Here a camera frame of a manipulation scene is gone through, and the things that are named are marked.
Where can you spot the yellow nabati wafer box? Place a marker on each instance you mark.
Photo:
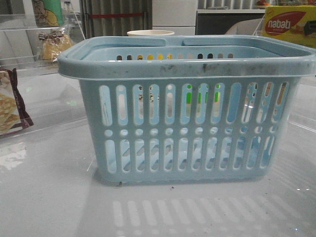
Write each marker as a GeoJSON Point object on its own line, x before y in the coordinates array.
{"type": "Point", "coordinates": [287, 23]}

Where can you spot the clear acrylic display shelf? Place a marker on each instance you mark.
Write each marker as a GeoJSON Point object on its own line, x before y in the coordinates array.
{"type": "Point", "coordinates": [20, 46]}

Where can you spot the light blue plastic basket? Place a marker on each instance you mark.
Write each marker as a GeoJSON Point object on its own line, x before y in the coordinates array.
{"type": "Point", "coordinates": [186, 108]}

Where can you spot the brown cracker snack packet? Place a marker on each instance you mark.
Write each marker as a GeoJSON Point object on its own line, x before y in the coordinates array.
{"type": "Point", "coordinates": [13, 114]}

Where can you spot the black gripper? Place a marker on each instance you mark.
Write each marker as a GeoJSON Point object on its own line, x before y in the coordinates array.
{"type": "Point", "coordinates": [310, 27]}

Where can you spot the green cartoon snack bag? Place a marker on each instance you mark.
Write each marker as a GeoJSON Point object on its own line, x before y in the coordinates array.
{"type": "Point", "coordinates": [48, 13]}

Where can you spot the white cabinet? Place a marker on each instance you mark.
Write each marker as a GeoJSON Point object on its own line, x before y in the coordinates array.
{"type": "Point", "coordinates": [178, 16]}

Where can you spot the bagged bread bun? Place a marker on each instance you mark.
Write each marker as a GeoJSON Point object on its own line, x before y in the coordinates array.
{"type": "Point", "coordinates": [53, 43]}

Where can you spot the cream paper cup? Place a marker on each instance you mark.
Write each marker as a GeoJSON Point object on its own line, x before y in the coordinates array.
{"type": "Point", "coordinates": [150, 33]}

